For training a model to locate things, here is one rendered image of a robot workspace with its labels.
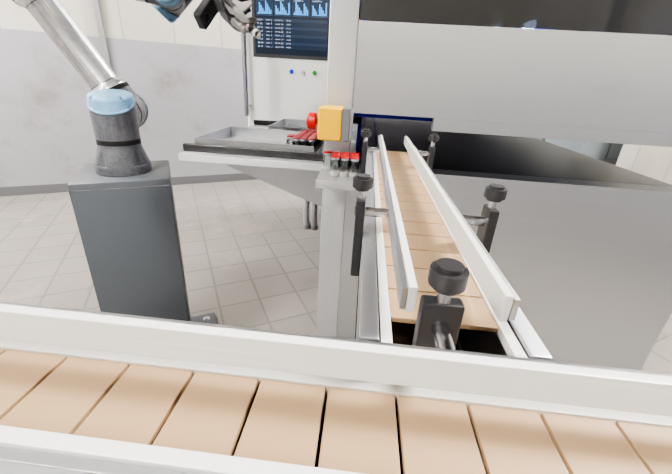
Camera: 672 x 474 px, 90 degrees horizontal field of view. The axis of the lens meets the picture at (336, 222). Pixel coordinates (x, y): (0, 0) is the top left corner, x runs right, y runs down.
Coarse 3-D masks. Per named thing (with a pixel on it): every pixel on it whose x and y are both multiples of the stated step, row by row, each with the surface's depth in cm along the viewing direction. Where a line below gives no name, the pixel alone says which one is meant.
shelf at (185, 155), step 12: (180, 156) 92; (192, 156) 92; (204, 156) 91; (216, 156) 91; (228, 156) 91; (240, 156) 92; (252, 156) 93; (288, 168) 90; (300, 168) 90; (312, 168) 90
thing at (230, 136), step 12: (216, 132) 108; (228, 132) 117; (240, 132) 119; (252, 132) 118; (264, 132) 118; (276, 132) 117; (288, 132) 117; (216, 144) 95; (228, 144) 94; (240, 144) 94; (252, 144) 94; (264, 144) 93; (276, 144) 93; (288, 144) 93
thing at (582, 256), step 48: (480, 192) 87; (528, 192) 85; (576, 192) 84; (624, 192) 83; (528, 240) 90; (576, 240) 89; (624, 240) 88; (528, 288) 96; (576, 288) 95; (624, 288) 93; (336, 336) 109; (576, 336) 101; (624, 336) 99
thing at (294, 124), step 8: (280, 120) 142; (288, 120) 149; (296, 120) 148; (304, 120) 148; (272, 128) 125; (280, 128) 125; (288, 128) 125; (296, 128) 125; (304, 128) 124; (352, 136) 124
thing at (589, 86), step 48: (384, 48) 76; (432, 48) 75; (480, 48) 74; (528, 48) 74; (576, 48) 73; (624, 48) 72; (384, 96) 80; (432, 96) 79; (480, 96) 78; (528, 96) 77; (576, 96) 76; (624, 96) 75
